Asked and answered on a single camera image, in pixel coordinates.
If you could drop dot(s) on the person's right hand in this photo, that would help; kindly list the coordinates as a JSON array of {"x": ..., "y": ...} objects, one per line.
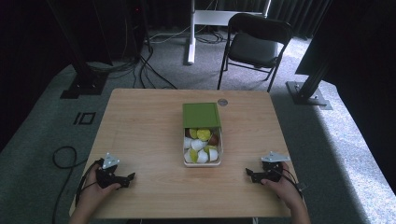
[{"x": 283, "y": 189}]

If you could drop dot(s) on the round grey table grommet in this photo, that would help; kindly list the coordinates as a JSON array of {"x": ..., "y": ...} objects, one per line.
[{"x": 222, "y": 102}]

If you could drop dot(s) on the white box tray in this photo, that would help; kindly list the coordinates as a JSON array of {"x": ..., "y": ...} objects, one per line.
[{"x": 202, "y": 163}]

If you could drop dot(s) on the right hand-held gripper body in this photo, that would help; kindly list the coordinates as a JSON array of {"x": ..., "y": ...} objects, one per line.
[{"x": 270, "y": 169}]

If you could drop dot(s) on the green box sleeve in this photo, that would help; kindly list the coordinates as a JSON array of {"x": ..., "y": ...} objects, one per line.
[{"x": 200, "y": 115}]

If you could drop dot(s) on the white desk frame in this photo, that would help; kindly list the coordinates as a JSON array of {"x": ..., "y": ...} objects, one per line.
[{"x": 192, "y": 40}]

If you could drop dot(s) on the black folding chair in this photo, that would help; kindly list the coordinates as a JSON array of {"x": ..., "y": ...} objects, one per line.
[{"x": 253, "y": 46}]

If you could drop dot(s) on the black metal stand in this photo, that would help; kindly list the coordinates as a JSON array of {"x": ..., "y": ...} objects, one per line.
[
  {"x": 84, "y": 77},
  {"x": 308, "y": 93}
]

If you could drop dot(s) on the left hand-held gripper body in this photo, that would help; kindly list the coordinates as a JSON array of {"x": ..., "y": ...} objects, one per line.
[{"x": 107, "y": 177}]

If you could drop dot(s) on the person's left hand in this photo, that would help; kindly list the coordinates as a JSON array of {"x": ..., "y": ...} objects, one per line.
[{"x": 93, "y": 189}]

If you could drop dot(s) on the pile of coffee capsules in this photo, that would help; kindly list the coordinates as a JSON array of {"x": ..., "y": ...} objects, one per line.
[{"x": 199, "y": 145}]

